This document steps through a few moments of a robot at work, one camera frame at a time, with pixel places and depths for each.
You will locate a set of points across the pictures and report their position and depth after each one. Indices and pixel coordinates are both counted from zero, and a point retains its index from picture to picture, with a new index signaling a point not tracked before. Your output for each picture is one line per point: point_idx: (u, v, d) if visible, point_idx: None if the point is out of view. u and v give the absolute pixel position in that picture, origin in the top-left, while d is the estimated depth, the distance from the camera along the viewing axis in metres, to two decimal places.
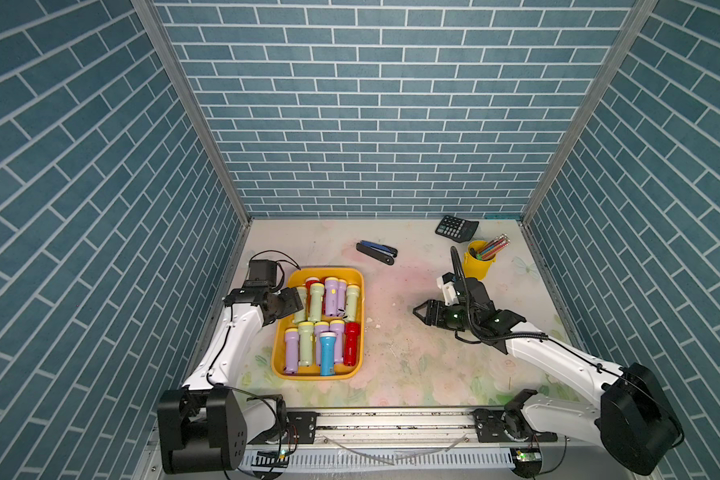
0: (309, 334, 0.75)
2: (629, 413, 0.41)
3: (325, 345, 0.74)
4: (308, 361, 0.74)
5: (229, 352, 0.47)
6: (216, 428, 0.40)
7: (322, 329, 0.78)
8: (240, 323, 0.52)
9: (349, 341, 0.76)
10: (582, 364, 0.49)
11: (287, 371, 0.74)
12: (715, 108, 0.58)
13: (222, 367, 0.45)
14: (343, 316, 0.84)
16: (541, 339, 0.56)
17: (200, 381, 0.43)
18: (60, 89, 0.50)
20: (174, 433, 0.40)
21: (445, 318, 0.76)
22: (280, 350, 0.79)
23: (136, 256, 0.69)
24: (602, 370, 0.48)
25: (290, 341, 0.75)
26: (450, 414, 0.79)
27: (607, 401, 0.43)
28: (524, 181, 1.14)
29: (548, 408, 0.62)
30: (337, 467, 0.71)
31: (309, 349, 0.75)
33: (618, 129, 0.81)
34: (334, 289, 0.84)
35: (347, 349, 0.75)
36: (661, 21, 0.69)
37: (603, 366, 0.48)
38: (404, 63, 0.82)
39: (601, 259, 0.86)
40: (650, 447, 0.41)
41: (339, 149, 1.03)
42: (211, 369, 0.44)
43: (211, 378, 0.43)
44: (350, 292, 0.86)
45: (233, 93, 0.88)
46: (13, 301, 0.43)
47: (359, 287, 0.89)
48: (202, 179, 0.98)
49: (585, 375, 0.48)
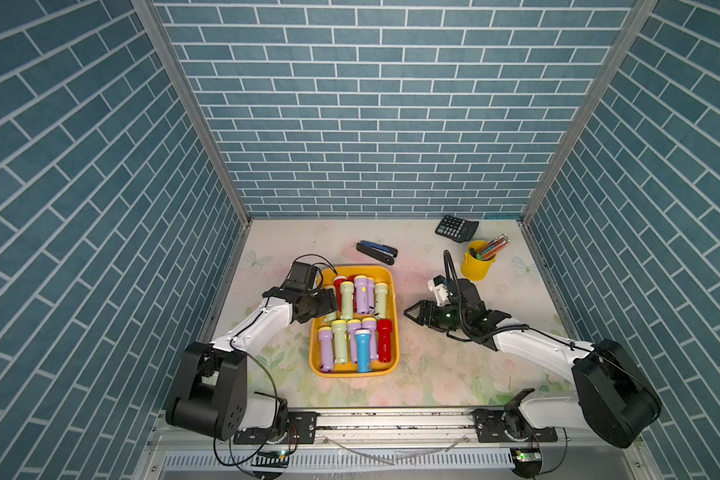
0: (343, 332, 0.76)
2: (599, 382, 0.44)
3: (360, 342, 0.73)
4: (344, 358, 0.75)
5: (256, 328, 0.51)
6: (222, 388, 0.43)
7: (355, 327, 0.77)
8: (272, 312, 0.57)
9: (382, 339, 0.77)
10: (557, 344, 0.53)
11: (325, 369, 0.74)
12: (715, 108, 0.58)
13: (246, 338, 0.49)
14: (374, 313, 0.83)
16: (523, 330, 0.60)
17: (225, 343, 0.47)
18: (60, 89, 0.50)
20: (188, 383, 0.43)
21: (437, 318, 0.78)
22: (314, 348, 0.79)
23: (136, 256, 0.69)
24: (574, 347, 0.51)
25: (324, 339, 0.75)
26: (450, 414, 0.79)
27: (579, 374, 0.45)
28: (524, 180, 1.14)
29: (541, 401, 0.63)
30: (337, 467, 0.71)
31: (343, 347, 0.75)
33: (618, 129, 0.81)
34: (364, 287, 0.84)
35: (381, 346, 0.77)
36: (661, 21, 0.69)
37: (576, 343, 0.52)
38: (404, 63, 0.82)
39: (601, 259, 0.86)
40: (628, 421, 0.43)
41: (339, 149, 1.03)
42: (237, 337, 0.48)
43: (234, 343, 0.47)
44: (379, 289, 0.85)
45: (233, 93, 0.88)
46: (13, 301, 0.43)
47: (388, 285, 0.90)
48: (203, 179, 0.99)
49: (558, 355, 0.51)
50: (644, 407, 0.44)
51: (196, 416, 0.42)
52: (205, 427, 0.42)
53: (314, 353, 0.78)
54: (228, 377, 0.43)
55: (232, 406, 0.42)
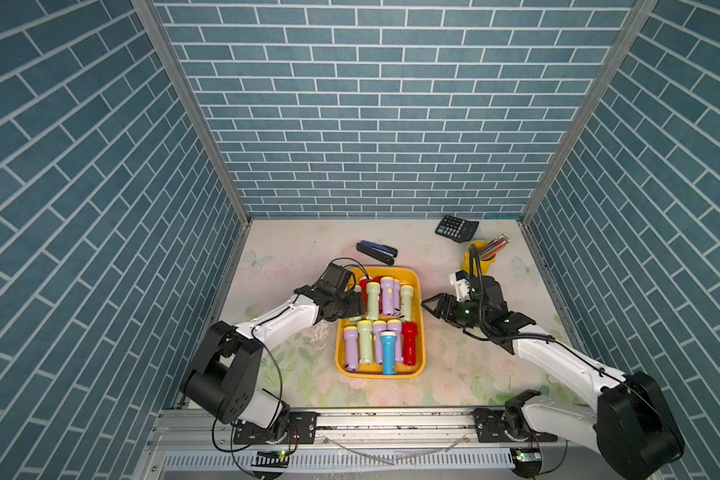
0: (369, 333, 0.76)
2: (624, 416, 0.41)
3: (385, 343, 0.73)
4: (369, 359, 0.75)
5: (278, 323, 0.52)
6: (236, 372, 0.44)
7: (380, 329, 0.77)
8: (297, 309, 0.58)
9: (407, 342, 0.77)
10: (584, 366, 0.50)
11: (349, 368, 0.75)
12: (715, 108, 0.58)
13: (268, 330, 0.49)
14: (401, 315, 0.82)
16: (548, 342, 0.57)
17: (247, 329, 0.48)
18: (60, 89, 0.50)
20: (205, 358, 0.45)
21: (455, 313, 0.76)
22: (340, 347, 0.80)
23: (136, 256, 0.69)
24: (603, 375, 0.48)
25: (349, 338, 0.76)
26: (450, 414, 0.79)
27: (605, 403, 0.43)
28: (524, 180, 1.14)
29: (546, 410, 0.62)
30: (337, 467, 0.71)
31: (368, 348, 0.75)
33: (618, 129, 0.81)
34: (391, 289, 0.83)
35: (407, 349, 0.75)
36: (661, 21, 0.69)
37: (606, 371, 0.48)
38: (404, 63, 0.82)
39: (601, 259, 0.86)
40: (646, 456, 0.41)
41: (339, 149, 1.03)
42: (259, 326, 0.50)
43: (256, 332, 0.48)
44: (405, 291, 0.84)
45: (233, 93, 0.88)
46: (13, 302, 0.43)
47: (414, 288, 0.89)
48: (203, 179, 0.99)
49: (584, 378, 0.48)
50: (670, 444, 0.42)
51: (203, 393, 0.44)
52: (209, 405, 0.44)
53: (340, 352, 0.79)
54: (243, 364, 0.44)
55: (239, 391, 0.43)
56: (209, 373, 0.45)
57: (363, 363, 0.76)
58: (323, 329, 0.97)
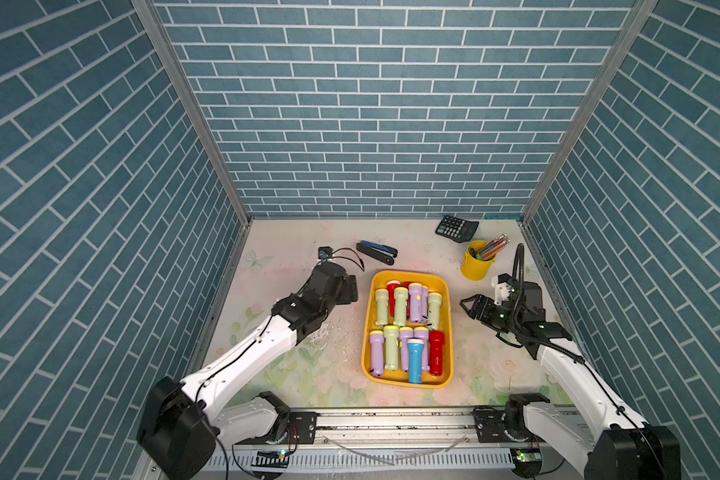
0: (394, 339, 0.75)
2: (624, 456, 0.40)
3: (412, 351, 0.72)
4: (394, 365, 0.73)
5: (236, 368, 0.45)
6: (175, 443, 0.40)
7: (407, 336, 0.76)
8: (267, 343, 0.50)
9: (434, 351, 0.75)
10: (604, 398, 0.47)
11: (373, 373, 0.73)
12: (715, 108, 0.58)
13: (221, 381, 0.43)
14: (428, 323, 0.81)
16: (575, 361, 0.54)
17: (195, 385, 0.42)
18: (60, 89, 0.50)
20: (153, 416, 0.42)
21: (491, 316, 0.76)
22: (365, 351, 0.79)
23: (135, 256, 0.69)
24: (622, 413, 0.45)
25: (374, 342, 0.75)
26: (449, 414, 0.79)
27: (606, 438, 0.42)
28: (524, 181, 1.14)
29: (548, 418, 0.61)
30: (337, 467, 0.71)
31: (394, 355, 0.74)
33: (618, 129, 0.81)
34: (419, 296, 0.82)
35: (434, 359, 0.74)
36: (661, 21, 0.69)
37: (626, 410, 0.45)
38: (404, 63, 0.82)
39: (601, 259, 0.86)
40: None
41: (339, 149, 1.03)
42: (208, 380, 0.43)
43: (203, 389, 0.42)
44: (432, 299, 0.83)
45: (233, 93, 0.88)
46: (13, 301, 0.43)
47: (443, 295, 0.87)
48: (203, 179, 0.99)
49: (598, 408, 0.46)
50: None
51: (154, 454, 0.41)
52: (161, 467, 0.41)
53: (365, 356, 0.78)
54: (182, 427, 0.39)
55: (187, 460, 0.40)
56: (160, 431, 0.42)
57: (388, 369, 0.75)
58: (323, 329, 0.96)
